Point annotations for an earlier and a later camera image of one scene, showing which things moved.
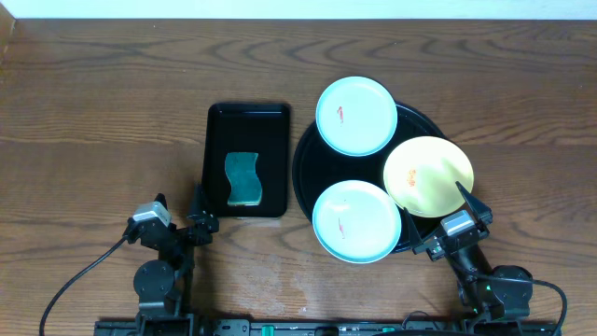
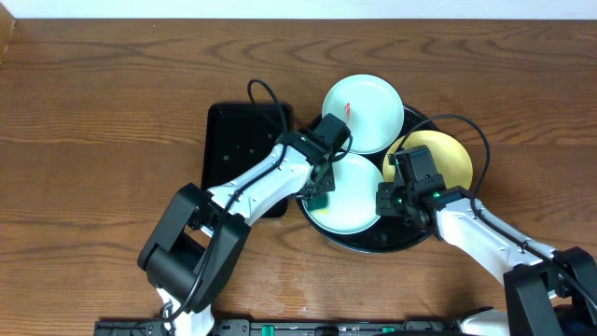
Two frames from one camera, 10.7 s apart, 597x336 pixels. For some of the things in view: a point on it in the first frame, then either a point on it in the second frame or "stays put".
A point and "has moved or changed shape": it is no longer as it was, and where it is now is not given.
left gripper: (182, 233) -> (321, 185)
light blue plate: (356, 221) has moved or changed shape
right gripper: (434, 250) -> (385, 190)
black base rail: (327, 328) stays put
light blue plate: (356, 116) stays put
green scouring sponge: (245, 186) -> (319, 203)
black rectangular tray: (244, 128) stays put
